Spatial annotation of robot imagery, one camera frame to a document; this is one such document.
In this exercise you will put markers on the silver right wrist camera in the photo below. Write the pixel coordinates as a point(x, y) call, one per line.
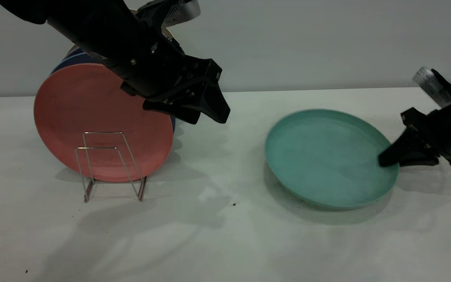
point(435, 86)

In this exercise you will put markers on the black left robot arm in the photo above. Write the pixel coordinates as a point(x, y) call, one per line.
point(92, 31)

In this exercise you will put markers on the navy plate light blue rim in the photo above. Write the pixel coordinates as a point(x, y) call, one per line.
point(73, 64)

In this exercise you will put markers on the navy plate lavender rim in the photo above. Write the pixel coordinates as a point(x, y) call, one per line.
point(80, 53)

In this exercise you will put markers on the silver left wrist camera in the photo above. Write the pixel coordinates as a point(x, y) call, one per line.
point(174, 11)

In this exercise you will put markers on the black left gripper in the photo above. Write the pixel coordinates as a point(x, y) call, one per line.
point(163, 74)

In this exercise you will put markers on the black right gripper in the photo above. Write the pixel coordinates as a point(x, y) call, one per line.
point(448, 129)

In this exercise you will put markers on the green round plate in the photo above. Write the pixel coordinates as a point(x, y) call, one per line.
point(327, 156)

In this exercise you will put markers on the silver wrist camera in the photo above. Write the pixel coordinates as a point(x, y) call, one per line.
point(174, 11)
point(435, 86)

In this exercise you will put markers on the red round plate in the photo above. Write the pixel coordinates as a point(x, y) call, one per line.
point(92, 117)

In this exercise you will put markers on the beige round plate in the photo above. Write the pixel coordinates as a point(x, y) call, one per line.
point(70, 50)

